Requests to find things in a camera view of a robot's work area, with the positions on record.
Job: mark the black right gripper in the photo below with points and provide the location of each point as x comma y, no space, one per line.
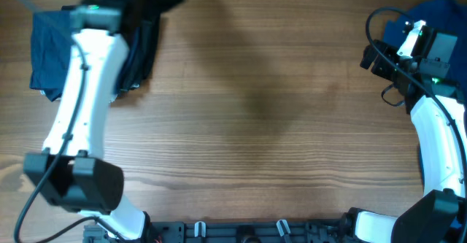
379,68

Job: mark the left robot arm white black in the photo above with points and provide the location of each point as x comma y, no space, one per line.
70,171

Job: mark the blue t-shirt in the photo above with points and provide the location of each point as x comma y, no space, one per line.
448,35

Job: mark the folded black garment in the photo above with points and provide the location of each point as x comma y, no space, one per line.
115,43

